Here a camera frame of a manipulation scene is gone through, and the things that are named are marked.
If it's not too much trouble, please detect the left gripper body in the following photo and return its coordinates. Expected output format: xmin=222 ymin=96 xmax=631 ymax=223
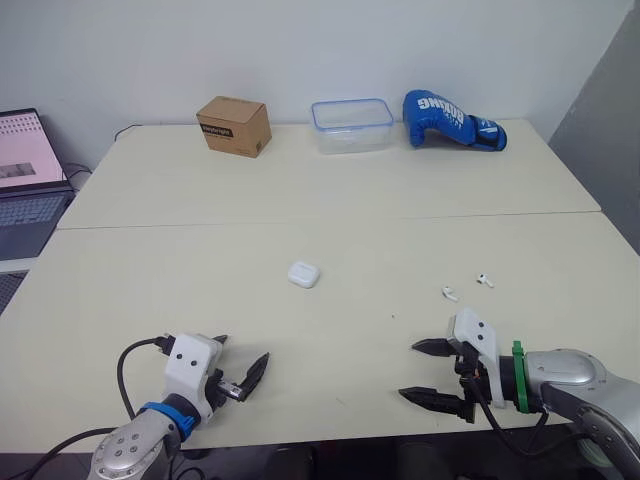
xmin=204 ymin=368 xmax=247 ymax=413

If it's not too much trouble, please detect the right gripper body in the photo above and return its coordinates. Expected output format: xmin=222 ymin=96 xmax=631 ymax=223
xmin=453 ymin=342 xmax=503 ymax=425

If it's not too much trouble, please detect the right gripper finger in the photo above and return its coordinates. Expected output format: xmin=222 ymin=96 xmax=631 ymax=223
xmin=410 ymin=338 xmax=459 ymax=358
xmin=398 ymin=386 xmax=470 ymax=417

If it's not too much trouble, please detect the white earbud case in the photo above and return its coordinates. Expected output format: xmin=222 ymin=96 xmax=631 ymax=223
xmin=287 ymin=260 xmax=321 ymax=290

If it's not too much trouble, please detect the brown cardboard box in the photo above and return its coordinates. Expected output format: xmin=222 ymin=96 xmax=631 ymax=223
xmin=195 ymin=96 xmax=273 ymax=159

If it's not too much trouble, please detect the blue boxing glove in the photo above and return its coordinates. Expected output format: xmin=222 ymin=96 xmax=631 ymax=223
xmin=402 ymin=89 xmax=509 ymax=153

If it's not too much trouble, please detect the clear plastic container blue rim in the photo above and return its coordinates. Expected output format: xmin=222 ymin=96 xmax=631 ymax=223
xmin=311 ymin=97 xmax=395 ymax=156

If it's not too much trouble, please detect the laptop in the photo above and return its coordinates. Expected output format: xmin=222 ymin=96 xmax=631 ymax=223
xmin=0 ymin=107 xmax=76 ymax=262

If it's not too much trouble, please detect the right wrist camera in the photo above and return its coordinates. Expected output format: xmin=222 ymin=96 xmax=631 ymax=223
xmin=446 ymin=307 xmax=508 ymax=410

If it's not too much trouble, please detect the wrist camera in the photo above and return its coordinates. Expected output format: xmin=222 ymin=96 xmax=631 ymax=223
xmin=164 ymin=333 xmax=225 ymax=425
xmin=446 ymin=307 xmax=508 ymax=410

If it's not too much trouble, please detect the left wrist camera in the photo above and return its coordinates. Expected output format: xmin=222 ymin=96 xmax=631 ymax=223
xmin=164 ymin=333 xmax=225 ymax=425

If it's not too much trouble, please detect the thin black cable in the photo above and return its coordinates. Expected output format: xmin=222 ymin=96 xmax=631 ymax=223
xmin=113 ymin=123 xmax=146 ymax=144

